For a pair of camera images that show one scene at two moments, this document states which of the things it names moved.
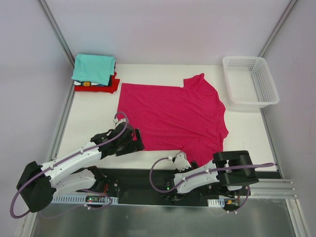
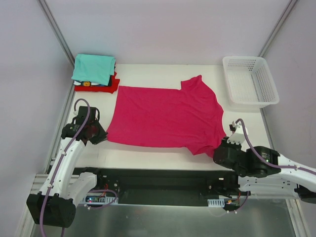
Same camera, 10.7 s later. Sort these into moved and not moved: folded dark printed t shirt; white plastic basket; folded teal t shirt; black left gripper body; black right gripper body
Moved: black left gripper body; black right gripper body
Not moved: folded teal t shirt; white plastic basket; folded dark printed t shirt
